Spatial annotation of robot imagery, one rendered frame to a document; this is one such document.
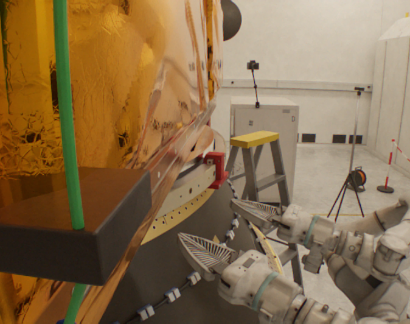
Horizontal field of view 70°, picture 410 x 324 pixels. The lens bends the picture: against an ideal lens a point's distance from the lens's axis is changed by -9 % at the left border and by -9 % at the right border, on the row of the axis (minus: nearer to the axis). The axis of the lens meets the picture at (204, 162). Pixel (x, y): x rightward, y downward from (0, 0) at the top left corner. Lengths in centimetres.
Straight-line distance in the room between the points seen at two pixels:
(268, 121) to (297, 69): 422
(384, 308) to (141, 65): 77
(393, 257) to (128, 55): 63
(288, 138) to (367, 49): 506
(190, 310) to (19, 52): 73
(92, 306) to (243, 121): 416
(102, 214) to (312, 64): 849
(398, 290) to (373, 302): 8
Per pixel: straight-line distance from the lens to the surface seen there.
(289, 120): 448
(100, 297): 35
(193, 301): 84
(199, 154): 93
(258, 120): 442
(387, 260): 74
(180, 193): 77
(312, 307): 52
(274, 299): 52
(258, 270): 54
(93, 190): 20
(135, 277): 74
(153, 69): 33
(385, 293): 89
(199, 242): 62
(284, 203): 252
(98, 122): 24
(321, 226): 72
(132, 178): 22
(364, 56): 904
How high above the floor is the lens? 199
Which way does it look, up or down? 16 degrees down
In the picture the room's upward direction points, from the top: straight up
